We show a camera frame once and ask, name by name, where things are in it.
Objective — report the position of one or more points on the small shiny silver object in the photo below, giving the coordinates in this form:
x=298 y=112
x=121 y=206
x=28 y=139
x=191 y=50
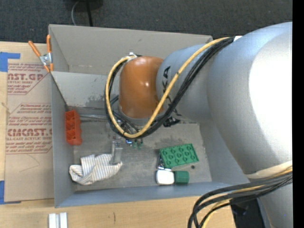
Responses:
x=160 y=164

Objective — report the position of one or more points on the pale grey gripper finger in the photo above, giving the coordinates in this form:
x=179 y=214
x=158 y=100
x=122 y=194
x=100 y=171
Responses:
x=118 y=155
x=113 y=154

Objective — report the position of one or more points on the grey metal bin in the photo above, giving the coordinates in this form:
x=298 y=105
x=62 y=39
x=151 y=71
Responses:
x=137 y=174

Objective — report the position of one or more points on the green toy building plate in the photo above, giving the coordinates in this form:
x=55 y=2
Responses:
x=179 y=155

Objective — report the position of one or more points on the white bottle with green cap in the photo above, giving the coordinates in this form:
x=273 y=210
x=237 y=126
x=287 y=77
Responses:
x=166 y=177

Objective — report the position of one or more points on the black cylinder on white bracket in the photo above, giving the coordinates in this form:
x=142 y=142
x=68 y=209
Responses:
x=171 y=122

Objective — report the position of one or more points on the orange toy brick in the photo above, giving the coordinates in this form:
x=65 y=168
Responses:
x=73 y=127

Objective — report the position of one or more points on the white striped cloth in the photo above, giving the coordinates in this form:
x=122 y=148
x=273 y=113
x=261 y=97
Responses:
x=95 y=170

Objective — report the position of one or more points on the brown cardboard board, red print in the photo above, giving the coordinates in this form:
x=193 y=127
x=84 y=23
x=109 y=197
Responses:
x=28 y=170

